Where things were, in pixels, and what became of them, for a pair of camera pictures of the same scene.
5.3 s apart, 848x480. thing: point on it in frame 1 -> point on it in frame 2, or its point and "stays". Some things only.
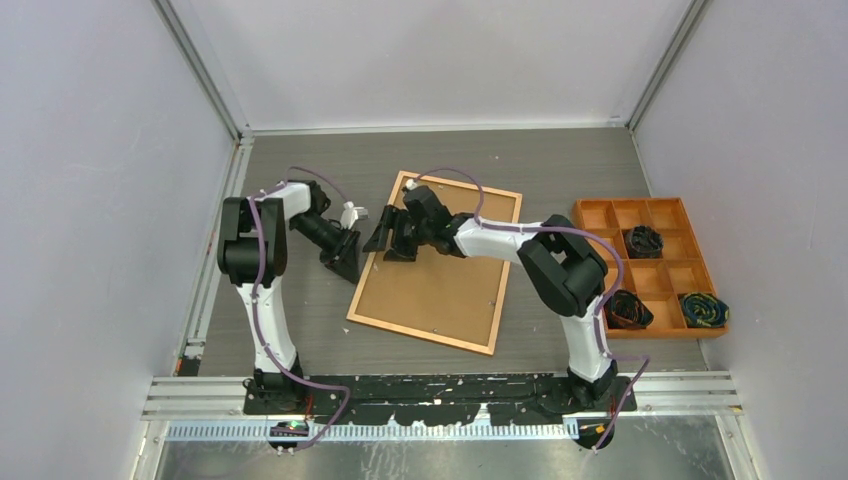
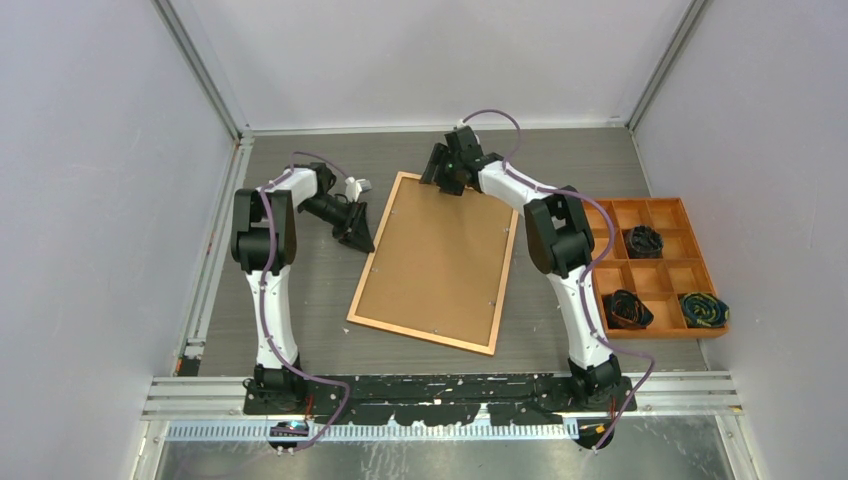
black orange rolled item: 626,310 stays
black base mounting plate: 505,398 stays
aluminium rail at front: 213,408 stays
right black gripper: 393,217 -> 445,187
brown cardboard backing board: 449,297 stays
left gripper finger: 346,260 -> 359,234
